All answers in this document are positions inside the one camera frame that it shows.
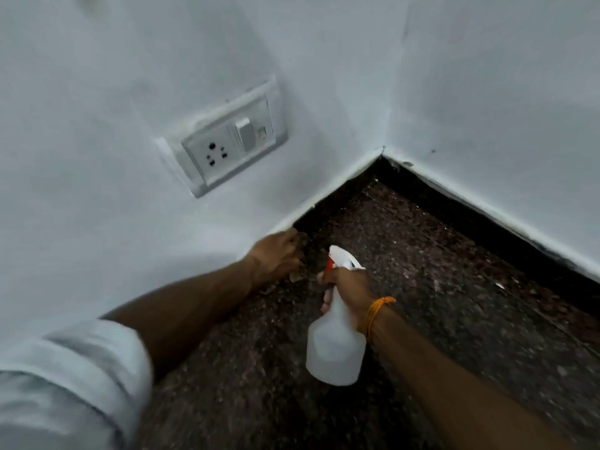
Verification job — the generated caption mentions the person's right hand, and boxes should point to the person's right hand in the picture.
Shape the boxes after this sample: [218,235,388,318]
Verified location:
[317,267,378,335]

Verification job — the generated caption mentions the white wall socket switch plate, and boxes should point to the white wall socket switch plate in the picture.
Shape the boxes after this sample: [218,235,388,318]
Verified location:
[155,75,289,198]

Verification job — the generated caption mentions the black skirting strip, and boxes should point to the black skirting strip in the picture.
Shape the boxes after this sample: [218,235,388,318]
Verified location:
[293,155,600,305]

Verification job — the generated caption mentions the white rolled shirt sleeve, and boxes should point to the white rolled shirt sleeve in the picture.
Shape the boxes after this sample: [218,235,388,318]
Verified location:
[0,319,155,450]

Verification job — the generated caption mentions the orange thread wristband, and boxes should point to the orange thread wristband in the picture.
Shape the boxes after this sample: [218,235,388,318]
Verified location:
[364,297,397,343]

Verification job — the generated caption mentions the person's left forearm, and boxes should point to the person's left forearm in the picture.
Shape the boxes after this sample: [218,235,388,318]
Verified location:
[101,255,258,382]

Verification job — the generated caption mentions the person's right forearm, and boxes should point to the person's right forearm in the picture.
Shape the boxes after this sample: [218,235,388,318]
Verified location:
[368,304,575,450]

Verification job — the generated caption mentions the person's left hand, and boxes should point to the person's left hand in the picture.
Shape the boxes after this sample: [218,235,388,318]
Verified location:
[245,229,310,292]

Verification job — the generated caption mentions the white spray bottle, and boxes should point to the white spray bottle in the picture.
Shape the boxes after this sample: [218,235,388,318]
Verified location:
[306,245,367,387]

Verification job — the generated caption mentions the brown cleaning cloth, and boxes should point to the brown cleaning cloth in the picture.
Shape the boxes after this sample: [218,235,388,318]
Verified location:
[289,232,311,283]

